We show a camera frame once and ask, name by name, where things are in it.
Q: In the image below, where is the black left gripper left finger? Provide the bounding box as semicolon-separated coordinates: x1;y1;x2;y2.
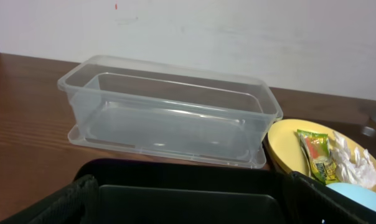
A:
1;175;99;224

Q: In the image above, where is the white tissue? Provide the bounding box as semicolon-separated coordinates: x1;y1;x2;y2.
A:
331;131;376;189

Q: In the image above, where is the green snack wrapper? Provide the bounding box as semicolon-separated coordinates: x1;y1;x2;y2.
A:
296;129;339;185

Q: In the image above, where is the black tray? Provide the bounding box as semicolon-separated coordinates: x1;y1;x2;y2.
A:
76;159;292;223

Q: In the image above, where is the light blue bowl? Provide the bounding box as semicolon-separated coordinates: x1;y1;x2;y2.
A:
326;182;376;212

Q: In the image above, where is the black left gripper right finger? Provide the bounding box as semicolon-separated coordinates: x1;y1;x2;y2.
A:
283;172;376;224

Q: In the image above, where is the clear plastic bin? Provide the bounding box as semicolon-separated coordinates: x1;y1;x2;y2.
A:
57;55;283;169

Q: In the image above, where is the yellow plate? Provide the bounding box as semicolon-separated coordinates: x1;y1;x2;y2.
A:
268;120;376;192

